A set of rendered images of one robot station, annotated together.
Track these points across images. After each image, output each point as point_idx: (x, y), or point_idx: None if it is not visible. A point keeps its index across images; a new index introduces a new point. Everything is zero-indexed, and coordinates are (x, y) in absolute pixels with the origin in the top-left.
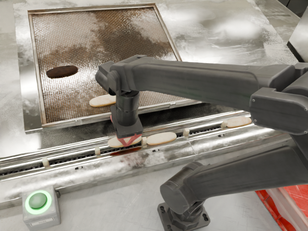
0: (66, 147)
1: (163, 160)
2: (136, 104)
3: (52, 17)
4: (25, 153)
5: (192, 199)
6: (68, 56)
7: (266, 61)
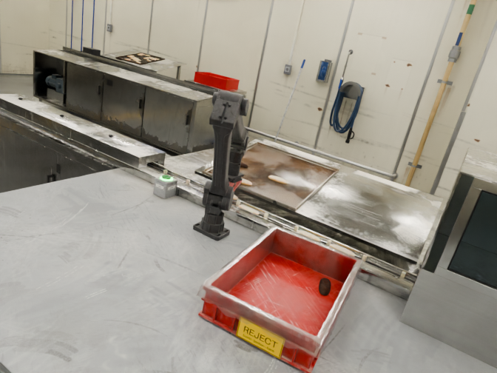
0: (202, 184)
1: (234, 210)
2: (234, 159)
3: (266, 149)
4: (185, 176)
5: (208, 187)
6: (251, 163)
7: (386, 230)
